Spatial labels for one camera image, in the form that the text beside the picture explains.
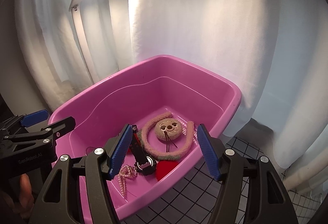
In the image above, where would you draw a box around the pink plush headband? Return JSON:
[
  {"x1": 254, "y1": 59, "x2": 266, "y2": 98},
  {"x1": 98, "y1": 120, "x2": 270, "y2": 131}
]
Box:
[{"x1": 136, "y1": 111, "x2": 195, "y2": 161}]

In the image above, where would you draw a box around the pink pearl necklace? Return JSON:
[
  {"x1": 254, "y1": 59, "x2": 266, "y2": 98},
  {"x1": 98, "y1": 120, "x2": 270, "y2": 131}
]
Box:
[{"x1": 118, "y1": 165, "x2": 138, "y2": 198}]

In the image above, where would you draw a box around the red felt heart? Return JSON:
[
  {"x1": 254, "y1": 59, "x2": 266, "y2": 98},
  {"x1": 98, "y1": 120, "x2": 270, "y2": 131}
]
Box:
[{"x1": 155, "y1": 159, "x2": 180, "y2": 181}]

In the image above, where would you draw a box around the person's left hand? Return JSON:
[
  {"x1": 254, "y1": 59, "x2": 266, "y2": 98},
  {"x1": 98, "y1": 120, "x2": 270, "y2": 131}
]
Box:
[{"x1": 10, "y1": 173, "x2": 33, "y2": 214}]

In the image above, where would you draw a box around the white curtain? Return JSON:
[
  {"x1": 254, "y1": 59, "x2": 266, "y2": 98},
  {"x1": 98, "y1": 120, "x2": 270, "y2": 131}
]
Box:
[{"x1": 0, "y1": 0, "x2": 328, "y2": 196}]

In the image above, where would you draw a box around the white black checked sheet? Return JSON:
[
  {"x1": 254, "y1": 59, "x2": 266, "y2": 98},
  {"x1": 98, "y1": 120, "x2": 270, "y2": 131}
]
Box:
[{"x1": 123, "y1": 134, "x2": 328, "y2": 224}]

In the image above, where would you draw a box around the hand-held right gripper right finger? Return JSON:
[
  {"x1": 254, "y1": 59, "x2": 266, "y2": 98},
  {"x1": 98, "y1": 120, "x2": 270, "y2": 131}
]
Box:
[{"x1": 197, "y1": 124, "x2": 299, "y2": 224}]

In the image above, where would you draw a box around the black wrist watch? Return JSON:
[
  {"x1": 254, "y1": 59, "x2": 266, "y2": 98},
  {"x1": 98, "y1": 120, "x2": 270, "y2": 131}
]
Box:
[{"x1": 129, "y1": 134, "x2": 157, "y2": 176}]

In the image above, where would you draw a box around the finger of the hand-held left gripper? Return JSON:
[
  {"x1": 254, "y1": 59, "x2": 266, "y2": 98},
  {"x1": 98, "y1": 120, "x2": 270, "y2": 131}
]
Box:
[
  {"x1": 0, "y1": 109, "x2": 49, "y2": 136},
  {"x1": 5, "y1": 116, "x2": 76, "y2": 153}
]

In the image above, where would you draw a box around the pink plastic bin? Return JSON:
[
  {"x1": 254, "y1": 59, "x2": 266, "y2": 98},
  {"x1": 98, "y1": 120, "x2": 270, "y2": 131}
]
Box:
[{"x1": 48, "y1": 54, "x2": 242, "y2": 223}]

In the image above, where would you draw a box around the round plush face charm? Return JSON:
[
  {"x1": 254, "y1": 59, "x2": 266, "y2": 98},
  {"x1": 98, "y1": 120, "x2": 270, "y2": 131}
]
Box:
[{"x1": 156, "y1": 117, "x2": 183, "y2": 153}]

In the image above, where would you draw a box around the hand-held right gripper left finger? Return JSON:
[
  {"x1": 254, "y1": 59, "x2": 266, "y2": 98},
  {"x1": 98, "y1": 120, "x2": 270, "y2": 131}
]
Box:
[{"x1": 31, "y1": 124, "x2": 133, "y2": 224}]

